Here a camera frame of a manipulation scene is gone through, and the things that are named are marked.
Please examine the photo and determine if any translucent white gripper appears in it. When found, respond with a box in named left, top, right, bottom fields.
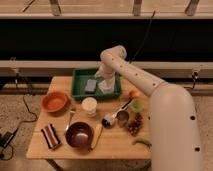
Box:
left=95, top=65, right=115, bottom=94

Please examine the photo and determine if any grey sponge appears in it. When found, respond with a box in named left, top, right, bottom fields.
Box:
left=85, top=79, right=97, bottom=93

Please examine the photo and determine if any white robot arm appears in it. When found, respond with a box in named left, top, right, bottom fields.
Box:
left=96, top=45, right=204, bottom=171

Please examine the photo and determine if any white paper cup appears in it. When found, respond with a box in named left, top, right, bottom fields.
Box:
left=81, top=97, right=97, bottom=117

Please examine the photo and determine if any small metal cup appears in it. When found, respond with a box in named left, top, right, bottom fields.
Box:
left=117, top=111, right=129, bottom=127

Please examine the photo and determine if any green plastic tray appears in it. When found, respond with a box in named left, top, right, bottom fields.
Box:
left=71, top=68, right=121, bottom=101

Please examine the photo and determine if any yellow corn cob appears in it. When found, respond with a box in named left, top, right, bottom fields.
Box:
left=90, top=124, right=103, bottom=149

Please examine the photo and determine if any bunch of dark grapes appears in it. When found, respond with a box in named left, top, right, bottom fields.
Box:
left=127, top=113, right=142, bottom=136

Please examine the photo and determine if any orange plastic bowl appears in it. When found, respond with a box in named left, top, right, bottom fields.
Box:
left=41, top=92, right=68, bottom=113

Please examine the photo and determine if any dark red bowl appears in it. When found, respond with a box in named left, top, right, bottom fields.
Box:
left=65, top=122, right=93, bottom=149

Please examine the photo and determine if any black power adapter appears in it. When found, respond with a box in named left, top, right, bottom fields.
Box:
left=0, top=132, right=13, bottom=148

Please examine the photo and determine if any black hanging cable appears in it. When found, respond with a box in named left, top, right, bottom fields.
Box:
left=129, top=10, right=157, bottom=64

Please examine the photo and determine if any black cable on floor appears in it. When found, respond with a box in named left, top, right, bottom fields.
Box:
left=0, top=71, right=39, bottom=161

